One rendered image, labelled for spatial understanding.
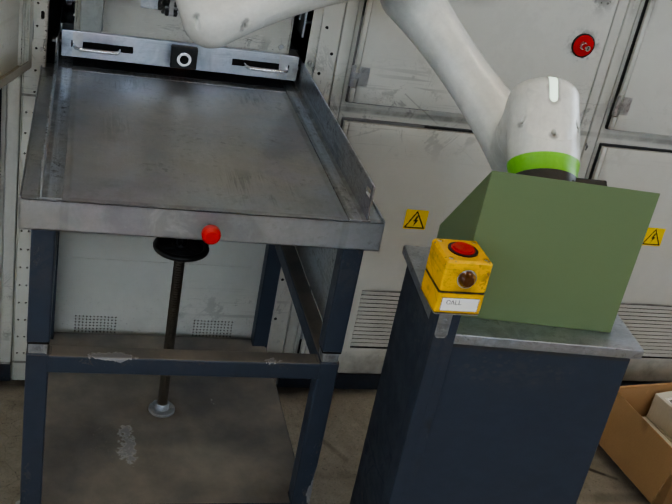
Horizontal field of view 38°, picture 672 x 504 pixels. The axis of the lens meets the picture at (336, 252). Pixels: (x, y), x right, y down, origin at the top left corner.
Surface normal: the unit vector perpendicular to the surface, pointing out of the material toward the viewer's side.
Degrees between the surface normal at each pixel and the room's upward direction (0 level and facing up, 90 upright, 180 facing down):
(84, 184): 0
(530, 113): 59
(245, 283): 90
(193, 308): 90
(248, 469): 0
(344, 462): 0
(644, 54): 90
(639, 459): 76
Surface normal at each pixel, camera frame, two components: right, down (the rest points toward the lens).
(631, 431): -0.85, -0.22
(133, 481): 0.18, -0.88
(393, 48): 0.21, 0.47
